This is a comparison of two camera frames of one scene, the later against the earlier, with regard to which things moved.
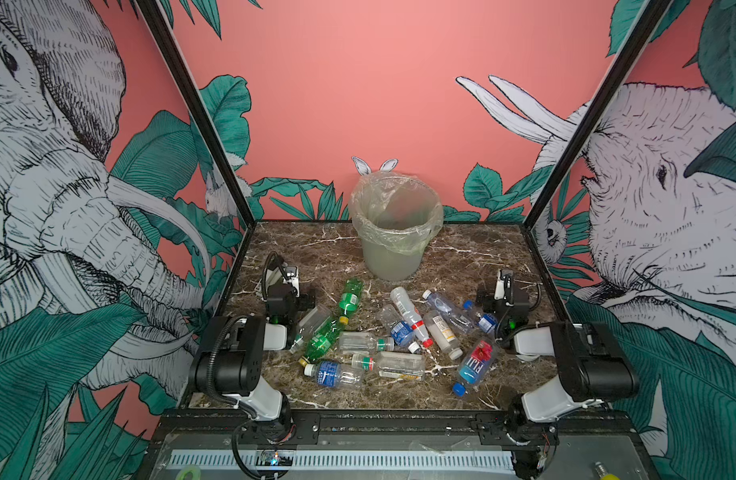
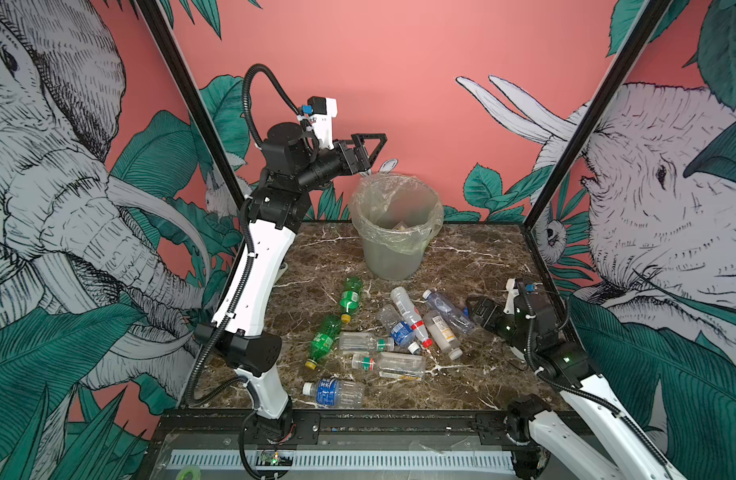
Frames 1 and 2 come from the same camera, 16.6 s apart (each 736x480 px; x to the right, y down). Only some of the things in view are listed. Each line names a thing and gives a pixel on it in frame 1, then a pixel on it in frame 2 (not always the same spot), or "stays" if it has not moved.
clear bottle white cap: [456, 315] stays
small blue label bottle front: [335, 375] → [333, 392]
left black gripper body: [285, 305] → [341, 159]
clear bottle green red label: [399, 366] stays
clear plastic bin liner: [394, 212] stays
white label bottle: [443, 334] stays
